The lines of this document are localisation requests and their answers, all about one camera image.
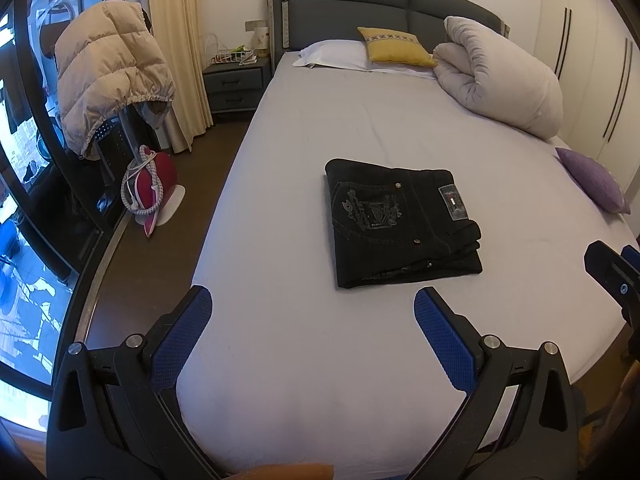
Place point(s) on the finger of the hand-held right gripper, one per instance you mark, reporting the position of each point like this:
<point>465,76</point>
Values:
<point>612,275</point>

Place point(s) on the white pillow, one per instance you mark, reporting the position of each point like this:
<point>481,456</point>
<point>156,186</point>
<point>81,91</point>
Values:
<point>335,55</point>

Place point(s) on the yellow pillow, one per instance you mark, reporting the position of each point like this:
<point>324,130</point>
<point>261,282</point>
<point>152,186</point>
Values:
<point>400,45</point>

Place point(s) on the black chair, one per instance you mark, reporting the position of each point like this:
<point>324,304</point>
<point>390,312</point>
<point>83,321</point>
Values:
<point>117,150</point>

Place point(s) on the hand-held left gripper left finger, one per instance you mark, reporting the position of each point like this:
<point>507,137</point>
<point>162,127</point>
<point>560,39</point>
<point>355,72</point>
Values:
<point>180,340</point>

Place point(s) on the bed with white sheet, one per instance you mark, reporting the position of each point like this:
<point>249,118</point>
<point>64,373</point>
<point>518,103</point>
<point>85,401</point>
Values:
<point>300,160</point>

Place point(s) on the white table lamp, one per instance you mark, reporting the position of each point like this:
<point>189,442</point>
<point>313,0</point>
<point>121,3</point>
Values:
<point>261,42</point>

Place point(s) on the black framed window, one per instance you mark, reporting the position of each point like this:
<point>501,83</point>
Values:
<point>30,210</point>

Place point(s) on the beige curtain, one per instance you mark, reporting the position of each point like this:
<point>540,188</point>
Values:
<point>177,60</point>

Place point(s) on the red round object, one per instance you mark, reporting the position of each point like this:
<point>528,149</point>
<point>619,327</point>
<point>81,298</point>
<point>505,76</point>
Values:
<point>155,180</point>

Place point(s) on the grey nightstand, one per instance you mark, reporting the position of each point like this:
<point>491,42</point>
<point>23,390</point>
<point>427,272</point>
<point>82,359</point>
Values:
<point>235,85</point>

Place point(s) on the rolled white duvet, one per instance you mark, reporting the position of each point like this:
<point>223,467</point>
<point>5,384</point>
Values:
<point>500,80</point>

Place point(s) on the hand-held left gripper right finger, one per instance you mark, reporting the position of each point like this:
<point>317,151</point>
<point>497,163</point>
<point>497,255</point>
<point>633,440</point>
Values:
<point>445,340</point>

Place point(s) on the beige puffer jacket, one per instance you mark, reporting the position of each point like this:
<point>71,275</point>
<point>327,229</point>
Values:
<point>110,70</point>

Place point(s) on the grey upholstered headboard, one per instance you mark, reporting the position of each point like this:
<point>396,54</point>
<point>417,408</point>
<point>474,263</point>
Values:
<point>350,5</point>

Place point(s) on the white wardrobe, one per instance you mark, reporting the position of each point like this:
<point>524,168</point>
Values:
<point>590,60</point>

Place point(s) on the purple pillow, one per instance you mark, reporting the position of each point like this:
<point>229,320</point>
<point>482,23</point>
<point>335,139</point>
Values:
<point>595,180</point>

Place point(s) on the black denim pants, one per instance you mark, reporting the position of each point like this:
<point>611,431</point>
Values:
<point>400,230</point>

